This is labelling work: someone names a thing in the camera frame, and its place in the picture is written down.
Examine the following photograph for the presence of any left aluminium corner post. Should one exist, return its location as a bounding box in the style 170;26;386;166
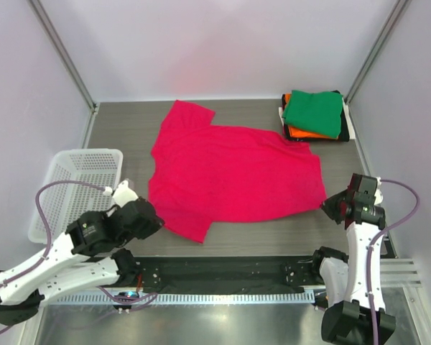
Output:
27;0;100;114

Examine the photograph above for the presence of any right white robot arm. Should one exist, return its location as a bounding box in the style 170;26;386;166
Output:
309;190;397;344

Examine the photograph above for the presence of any white slotted cable duct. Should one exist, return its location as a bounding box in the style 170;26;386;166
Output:
52;290;315;305

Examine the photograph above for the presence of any right aluminium corner post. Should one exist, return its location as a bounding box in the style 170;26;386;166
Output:
346;0;412;104

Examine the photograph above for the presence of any green folded t shirt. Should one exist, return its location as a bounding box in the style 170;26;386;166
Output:
282;90;343;139

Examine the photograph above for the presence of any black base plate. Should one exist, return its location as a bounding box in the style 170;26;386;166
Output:
135;256;323;290

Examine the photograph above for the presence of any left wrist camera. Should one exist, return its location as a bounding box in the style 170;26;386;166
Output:
103;179;139;208

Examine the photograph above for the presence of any black folded t shirt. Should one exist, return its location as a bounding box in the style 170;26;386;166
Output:
281;90;351;142

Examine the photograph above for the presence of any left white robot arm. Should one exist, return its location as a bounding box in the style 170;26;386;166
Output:
0;198;164;326

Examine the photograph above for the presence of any orange folded t shirt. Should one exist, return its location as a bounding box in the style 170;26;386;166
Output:
281;93;330;141

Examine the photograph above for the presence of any aluminium rail frame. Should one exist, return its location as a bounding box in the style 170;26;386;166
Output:
380;258;422;288

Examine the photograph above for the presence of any pink t shirt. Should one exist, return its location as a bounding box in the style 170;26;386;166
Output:
149;101;326;243

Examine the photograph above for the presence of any aluminium corner post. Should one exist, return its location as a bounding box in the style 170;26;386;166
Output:
27;0;100;114
346;0;412;104

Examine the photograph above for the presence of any white folded t shirt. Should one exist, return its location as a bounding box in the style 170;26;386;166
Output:
278;104;356;142

